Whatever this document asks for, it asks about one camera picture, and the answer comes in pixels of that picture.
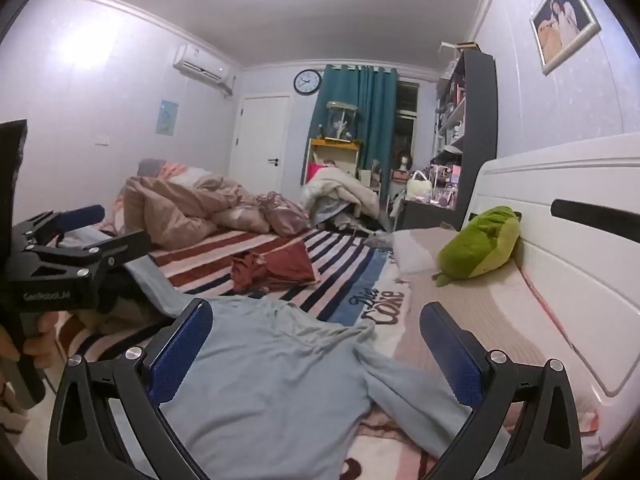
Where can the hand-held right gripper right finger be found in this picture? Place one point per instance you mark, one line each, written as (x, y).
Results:
(450, 345)

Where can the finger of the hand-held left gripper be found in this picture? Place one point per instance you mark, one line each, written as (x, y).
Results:
(115, 250)
(82, 214)

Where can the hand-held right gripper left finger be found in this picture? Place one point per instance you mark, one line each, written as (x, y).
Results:
(182, 340)

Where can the light blue hoodie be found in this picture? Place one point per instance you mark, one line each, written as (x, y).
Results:
(260, 360)

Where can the pile of pale clothes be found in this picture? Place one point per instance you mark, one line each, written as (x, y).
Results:
(335, 190)

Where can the person's left hand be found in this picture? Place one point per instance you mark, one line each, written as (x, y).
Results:
(42, 342)

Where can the beige striped pillow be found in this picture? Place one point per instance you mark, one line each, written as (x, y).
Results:
(450, 305)

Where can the beige duvet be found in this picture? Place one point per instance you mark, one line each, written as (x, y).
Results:
(170, 210)

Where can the grey pillow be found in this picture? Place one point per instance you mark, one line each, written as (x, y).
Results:
(150, 166)

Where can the green plush toy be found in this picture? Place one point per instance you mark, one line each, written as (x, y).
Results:
(480, 245)

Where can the red garment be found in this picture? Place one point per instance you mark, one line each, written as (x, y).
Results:
(285, 265)

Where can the cluttered dark desk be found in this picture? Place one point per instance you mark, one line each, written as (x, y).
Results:
(425, 212)

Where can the white bed headboard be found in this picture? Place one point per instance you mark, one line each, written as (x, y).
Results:
(575, 280)

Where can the white handbag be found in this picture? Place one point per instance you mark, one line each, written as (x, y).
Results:
(419, 189)

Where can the pink floral cloth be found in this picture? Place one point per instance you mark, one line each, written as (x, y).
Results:
(285, 215)

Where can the white door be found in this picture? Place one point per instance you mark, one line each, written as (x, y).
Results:
(262, 145)

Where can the white air conditioner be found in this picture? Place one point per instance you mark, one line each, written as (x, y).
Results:
(200, 62)

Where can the dark tall bookshelf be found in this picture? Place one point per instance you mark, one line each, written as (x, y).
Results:
(480, 125)

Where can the window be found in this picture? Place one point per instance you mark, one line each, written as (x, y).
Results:
(406, 115)

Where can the teal curtain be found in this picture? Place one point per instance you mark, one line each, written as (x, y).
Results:
(375, 120)

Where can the glass tank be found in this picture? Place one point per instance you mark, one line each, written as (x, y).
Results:
(341, 121)

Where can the white light switch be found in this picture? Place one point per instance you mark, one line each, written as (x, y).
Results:
(102, 140)

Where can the blue wall poster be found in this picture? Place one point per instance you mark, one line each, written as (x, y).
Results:
(167, 117)

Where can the round wall clock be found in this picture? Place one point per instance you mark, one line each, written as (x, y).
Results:
(307, 82)

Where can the framed wall photo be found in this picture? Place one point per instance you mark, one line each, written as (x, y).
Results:
(562, 22)

